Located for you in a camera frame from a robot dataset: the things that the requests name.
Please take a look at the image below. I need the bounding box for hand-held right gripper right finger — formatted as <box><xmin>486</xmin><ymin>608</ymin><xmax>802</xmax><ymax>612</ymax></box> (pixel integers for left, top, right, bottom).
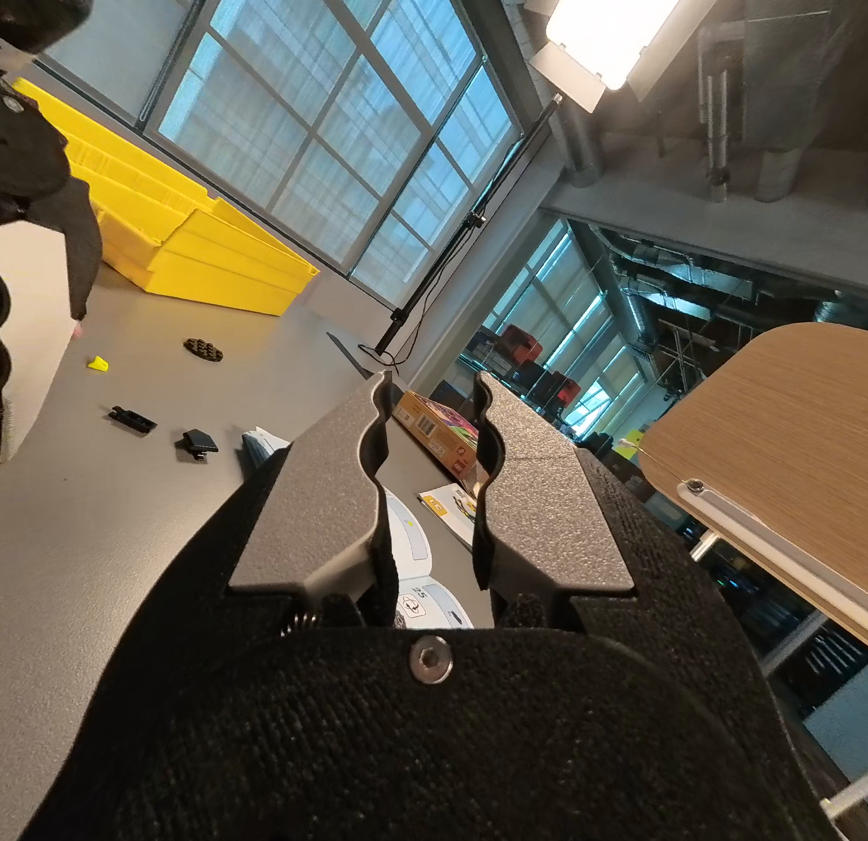
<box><xmin>471</xmin><ymin>372</ymin><xmax>637</xmax><ymax>611</ymax></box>

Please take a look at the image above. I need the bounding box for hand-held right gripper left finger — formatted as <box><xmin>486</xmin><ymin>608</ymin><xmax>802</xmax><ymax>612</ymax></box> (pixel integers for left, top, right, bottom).
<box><xmin>228</xmin><ymin>370</ymin><xmax>401</xmax><ymax>629</ymax></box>

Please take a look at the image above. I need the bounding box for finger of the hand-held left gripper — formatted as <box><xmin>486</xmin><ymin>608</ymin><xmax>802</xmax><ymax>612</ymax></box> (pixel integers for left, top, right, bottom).
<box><xmin>0</xmin><ymin>217</ymin><xmax>77</xmax><ymax>463</ymax></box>

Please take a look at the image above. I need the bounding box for lego instruction booklet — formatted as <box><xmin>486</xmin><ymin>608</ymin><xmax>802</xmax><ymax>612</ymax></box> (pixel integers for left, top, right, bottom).
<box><xmin>417</xmin><ymin>485</ymin><xmax>480</xmax><ymax>552</ymax></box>
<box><xmin>241</xmin><ymin>426</ymin><xmax>476</xmax><ymax>630</ymax></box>

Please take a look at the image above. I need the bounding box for yellow plastic bin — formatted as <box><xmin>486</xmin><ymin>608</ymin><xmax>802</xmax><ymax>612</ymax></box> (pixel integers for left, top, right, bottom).
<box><xmin>12</xmin><ymin>76</ymin><xmax>321</xmax><ymax>317</ymax></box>

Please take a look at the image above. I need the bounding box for closed lego instruction booklet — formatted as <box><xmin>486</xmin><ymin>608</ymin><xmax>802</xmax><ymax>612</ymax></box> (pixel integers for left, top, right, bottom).
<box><xmin>417</xmin><ymin>485</ymin><xmax>480</xmax><ymax>552</ymax></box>

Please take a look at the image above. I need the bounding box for black wedge lego piece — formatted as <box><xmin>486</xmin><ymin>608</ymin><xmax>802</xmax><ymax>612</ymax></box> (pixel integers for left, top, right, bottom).
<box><xmin>175</xmin><ymin>429</ymin><xmax>221</xmax><ymax>462</ymax></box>

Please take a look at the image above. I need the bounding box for black clip lego piece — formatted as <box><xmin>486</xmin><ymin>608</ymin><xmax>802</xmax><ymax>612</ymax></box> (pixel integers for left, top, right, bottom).
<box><xmin>107</xmin><ymin>406</ymin><xmax>159</xmax><ymax>436</ymax></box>

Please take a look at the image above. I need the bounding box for colourful cardboard lego box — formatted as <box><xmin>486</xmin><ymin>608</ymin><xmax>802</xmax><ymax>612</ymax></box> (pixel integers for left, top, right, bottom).
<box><xmin>392</xmin><ymin>390</ymin><xmax>484</xmax><ymax>484</ymax></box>

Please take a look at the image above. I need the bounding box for storage shelf with red boxes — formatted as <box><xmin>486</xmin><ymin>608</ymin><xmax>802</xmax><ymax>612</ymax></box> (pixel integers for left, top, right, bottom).
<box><xmin>460</xmin><ymin>322</ymin><xmax>584</xmax><ymax>421</ymax></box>

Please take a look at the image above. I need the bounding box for window with blinds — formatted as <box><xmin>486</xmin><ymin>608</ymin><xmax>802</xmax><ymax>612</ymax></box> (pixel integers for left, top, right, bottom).
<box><xmin>37</xmin><ymin>0</ymin><xmax>524</xmax><ymax>306</ymax></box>

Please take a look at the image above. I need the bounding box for black pole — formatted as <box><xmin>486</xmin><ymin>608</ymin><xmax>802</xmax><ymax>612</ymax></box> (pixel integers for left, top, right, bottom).
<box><xmin>374</xmin><ymin>94</ymin><xmax>565</xmax><ymax>355</ymax></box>

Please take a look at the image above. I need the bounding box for bright ceiling light panel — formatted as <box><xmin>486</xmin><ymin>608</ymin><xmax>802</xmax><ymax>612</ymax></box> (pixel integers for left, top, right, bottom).
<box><xmin>522</xmin><ymin>0</ymin><xmax>740</xmax><ymax>115</ymax></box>

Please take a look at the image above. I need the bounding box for grey table cable flap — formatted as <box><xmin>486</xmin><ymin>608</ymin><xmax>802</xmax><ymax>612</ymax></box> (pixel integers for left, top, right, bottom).
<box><xmin>325</xmin><ymin>331</ymin><xmax>375</xmax><ymax>382</ymax></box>

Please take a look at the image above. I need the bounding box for black cable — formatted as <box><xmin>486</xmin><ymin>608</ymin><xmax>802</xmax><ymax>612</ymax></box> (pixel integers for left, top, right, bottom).
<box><xmin>358</xmin><ymin>292</ymin><xmax>435</xmax><ymax>369</ymax></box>

